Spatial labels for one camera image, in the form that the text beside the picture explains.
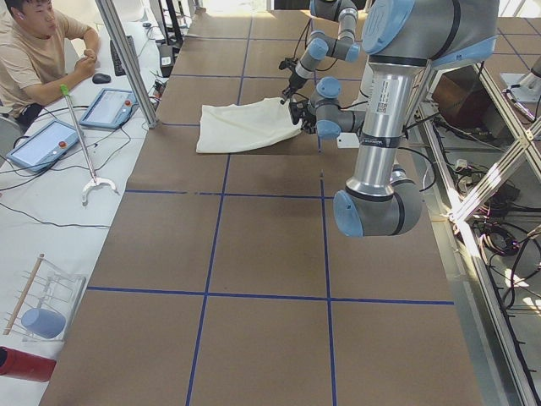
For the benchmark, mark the black computer mouse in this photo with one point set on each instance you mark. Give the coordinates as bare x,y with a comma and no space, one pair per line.
100,78

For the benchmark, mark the near teach pendant tablet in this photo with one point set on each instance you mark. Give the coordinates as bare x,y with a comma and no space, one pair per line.
45,147

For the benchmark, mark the far teach pendant tablet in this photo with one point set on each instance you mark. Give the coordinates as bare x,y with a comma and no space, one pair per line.
111,109

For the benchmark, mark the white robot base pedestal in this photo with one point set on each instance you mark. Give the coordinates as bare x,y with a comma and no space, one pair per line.
349,137

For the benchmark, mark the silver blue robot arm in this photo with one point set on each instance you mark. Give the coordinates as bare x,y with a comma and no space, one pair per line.
401,39
320,46

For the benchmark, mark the blue plastic cup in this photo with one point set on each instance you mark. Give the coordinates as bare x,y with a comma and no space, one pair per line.
44,323

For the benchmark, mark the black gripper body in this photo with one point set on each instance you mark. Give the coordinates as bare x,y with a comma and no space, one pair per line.
305,115
292,83

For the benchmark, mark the seated person beige shirt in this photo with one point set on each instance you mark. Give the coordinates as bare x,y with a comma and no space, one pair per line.
33,36

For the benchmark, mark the cream long-sleeve cat shirt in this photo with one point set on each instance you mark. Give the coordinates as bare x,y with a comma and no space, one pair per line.
247,127

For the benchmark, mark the red cylindrical bottle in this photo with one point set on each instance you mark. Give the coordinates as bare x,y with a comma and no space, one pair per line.
25,366

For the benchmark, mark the aluminium frame post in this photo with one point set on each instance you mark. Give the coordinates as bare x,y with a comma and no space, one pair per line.
118,36

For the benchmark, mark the teach pendant tablet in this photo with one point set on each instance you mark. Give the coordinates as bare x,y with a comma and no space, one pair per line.
111,109
45,147

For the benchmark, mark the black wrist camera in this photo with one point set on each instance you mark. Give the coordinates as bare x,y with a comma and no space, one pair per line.
288,63
298,111

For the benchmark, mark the wooden dowel stick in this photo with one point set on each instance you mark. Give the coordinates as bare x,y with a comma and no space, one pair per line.
23,294

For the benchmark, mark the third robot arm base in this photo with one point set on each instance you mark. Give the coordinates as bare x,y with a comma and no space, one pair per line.
523,87

